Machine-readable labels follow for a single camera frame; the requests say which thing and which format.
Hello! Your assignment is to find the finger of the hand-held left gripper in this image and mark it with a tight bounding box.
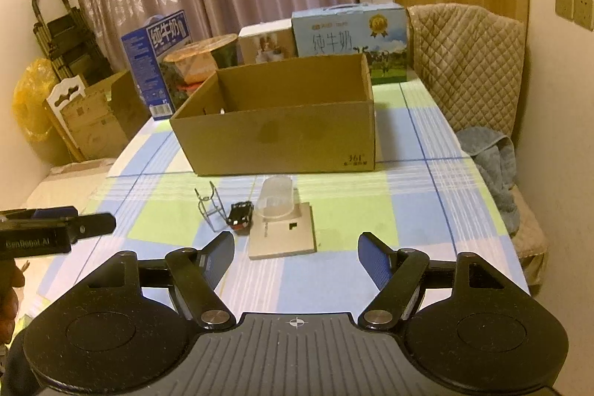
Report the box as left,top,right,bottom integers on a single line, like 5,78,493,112
69,213,117,245
30,206,79,220

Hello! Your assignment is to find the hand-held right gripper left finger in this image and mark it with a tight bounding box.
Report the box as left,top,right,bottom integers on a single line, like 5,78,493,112
86,233,237,329

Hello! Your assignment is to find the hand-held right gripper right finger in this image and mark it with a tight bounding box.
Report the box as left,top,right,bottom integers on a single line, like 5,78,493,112
356,231,509,331

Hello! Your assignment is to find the small black toy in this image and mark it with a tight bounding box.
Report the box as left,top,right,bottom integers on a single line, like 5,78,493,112
226,201,254,234

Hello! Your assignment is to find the metal wire rack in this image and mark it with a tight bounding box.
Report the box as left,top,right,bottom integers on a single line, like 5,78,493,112
195,181,228,232

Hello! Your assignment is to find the beige box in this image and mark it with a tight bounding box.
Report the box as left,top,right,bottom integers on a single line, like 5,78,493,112
248,202,317,260

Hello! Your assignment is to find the clear plastic cup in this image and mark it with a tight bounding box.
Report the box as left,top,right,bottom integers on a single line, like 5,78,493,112
257,176,298,221

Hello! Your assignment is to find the brown cardboard box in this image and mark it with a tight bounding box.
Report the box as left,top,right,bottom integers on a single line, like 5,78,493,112
169,53,376,175

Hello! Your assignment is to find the person's left hand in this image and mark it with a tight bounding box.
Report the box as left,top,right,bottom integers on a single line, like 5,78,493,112
0,259,29,348

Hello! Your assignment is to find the brown cardboard carton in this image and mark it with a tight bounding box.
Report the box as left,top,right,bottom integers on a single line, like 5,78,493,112
62,70,149,160

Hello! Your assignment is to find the yellow plastic bag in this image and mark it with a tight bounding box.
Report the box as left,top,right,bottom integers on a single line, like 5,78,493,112
13,58,61,141

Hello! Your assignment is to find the white carved chair back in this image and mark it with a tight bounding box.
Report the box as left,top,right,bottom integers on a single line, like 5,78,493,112
44,75,89,162

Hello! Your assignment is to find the grey towel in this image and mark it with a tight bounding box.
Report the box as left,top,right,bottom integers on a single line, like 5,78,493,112
457,127,520,234

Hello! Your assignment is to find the dark blue milk carton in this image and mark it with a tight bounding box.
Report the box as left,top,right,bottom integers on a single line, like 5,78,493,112
121,10,193,120

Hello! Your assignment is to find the black folding ladder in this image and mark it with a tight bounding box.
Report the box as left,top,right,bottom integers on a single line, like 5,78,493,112
32,0,114,81

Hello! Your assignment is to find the white product box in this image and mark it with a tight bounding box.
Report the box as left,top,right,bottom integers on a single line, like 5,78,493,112
238,19,298,65

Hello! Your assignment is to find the beige quilted chair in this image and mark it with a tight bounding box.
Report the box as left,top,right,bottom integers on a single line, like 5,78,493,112
406,4,548,285

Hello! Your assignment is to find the light blue milk case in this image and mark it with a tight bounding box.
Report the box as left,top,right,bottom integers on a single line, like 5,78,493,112
291,3,410,86

